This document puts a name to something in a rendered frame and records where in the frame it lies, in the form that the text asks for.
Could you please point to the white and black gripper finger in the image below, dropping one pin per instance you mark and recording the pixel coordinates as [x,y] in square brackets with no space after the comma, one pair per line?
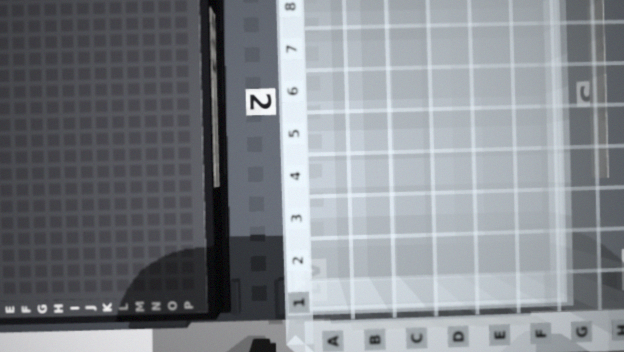
[262,345]

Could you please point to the dark grey multi-well plate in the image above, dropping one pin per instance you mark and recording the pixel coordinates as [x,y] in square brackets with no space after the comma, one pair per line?
[113,161]

